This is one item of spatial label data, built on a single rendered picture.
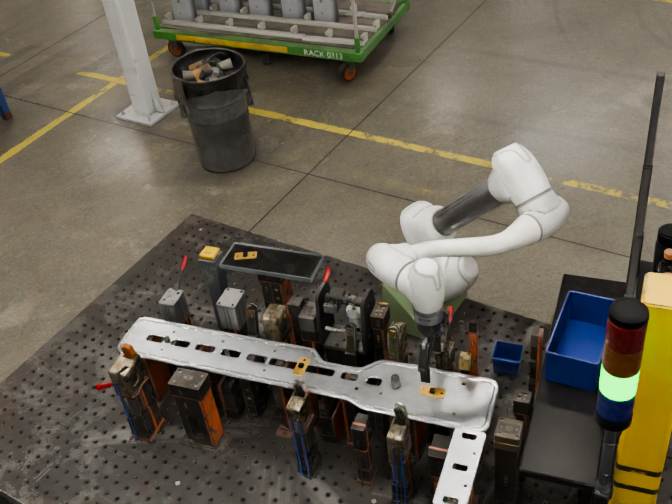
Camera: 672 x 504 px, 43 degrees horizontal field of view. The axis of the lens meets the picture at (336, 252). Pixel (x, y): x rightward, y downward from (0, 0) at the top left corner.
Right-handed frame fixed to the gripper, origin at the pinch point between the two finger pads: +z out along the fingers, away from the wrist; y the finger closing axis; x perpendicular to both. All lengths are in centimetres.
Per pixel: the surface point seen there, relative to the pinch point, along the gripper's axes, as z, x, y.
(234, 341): 14, -75, -5
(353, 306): 1.5, -33.5, -20.9
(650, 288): -87, 59, 48
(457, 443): 13.5, 12.6, 18.2
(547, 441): 10.5, 38.9, 12.8
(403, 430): 9.0, -3.6, 21.0
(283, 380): 13, -50, 8
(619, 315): -94, 55, 65
